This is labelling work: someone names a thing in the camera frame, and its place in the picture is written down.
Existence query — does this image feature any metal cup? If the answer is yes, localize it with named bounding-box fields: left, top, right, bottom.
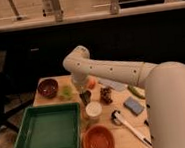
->
left=85, top=101, right=102, bottom=124

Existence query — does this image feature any orange bowl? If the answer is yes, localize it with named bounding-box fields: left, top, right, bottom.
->
left=82, top=125, right=115, bottom=148

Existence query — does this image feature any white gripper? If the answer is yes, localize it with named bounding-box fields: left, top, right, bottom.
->
left=71, top=75, right=91, bottom=106

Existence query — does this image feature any green plastic tray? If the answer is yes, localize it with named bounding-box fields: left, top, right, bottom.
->
left=14, top=102, right=81, bottom=148

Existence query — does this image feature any green lettuce toy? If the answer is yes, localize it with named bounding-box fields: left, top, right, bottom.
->
left=60, top=85, right=73, bottom=101

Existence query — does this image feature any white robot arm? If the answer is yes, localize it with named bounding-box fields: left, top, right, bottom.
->
left=62, top=46, right=185, bottom=148

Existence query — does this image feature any blue sponge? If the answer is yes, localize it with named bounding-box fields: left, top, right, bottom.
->
left=124, top=96, right=144, bottom=116

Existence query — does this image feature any brown grape cluster toy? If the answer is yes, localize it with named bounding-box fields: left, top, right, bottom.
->
left=100, top=87, right=112, bottom=104

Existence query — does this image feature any orange carrot toy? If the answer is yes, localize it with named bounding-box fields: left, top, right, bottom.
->
left=87, top=77, right=96, bottom=90

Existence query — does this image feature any dark red bowl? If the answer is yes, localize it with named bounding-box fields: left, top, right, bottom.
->
left=37, top=78, right=58, bottom=99

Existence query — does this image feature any white knife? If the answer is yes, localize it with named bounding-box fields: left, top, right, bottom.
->
left=98, top=78, right=127, bottom=92

